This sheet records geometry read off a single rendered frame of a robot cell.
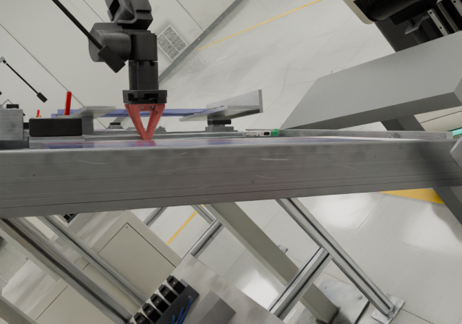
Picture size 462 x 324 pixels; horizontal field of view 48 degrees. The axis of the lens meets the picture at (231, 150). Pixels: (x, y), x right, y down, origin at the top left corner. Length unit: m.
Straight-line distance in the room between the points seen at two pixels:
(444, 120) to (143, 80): 1.02
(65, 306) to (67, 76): 6.82
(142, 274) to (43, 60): 6.82
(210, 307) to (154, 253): 1.14
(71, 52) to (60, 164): 8.22
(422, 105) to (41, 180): 0.87
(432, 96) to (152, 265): 1.32
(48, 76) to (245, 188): 8.14
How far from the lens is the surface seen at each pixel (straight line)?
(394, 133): 0.84
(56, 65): 8.68
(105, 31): 0.98
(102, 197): 0.52
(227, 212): 1.53
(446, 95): 1.14
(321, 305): 1.76
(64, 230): 1.96
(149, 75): 1.00
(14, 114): 0.83
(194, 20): 9.28
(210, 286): 1.12
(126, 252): 2.06
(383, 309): 1.66
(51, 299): 2.07
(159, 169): 0.53
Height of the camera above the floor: 1.12
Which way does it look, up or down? 18 degrees down
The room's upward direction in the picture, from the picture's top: 43 degrees counter-clockwise
